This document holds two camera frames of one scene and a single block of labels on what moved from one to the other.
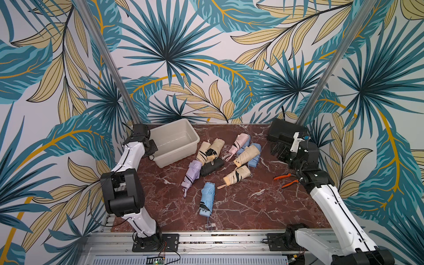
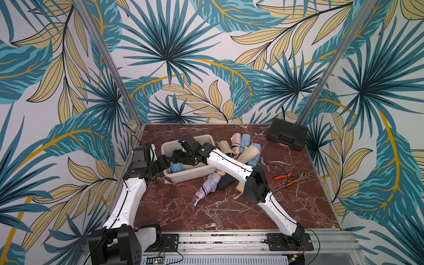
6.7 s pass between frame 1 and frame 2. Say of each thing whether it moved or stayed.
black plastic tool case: stayed
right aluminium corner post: stayed
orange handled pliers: stayed
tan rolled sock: stayed
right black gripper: moved
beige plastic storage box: moved
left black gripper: moved
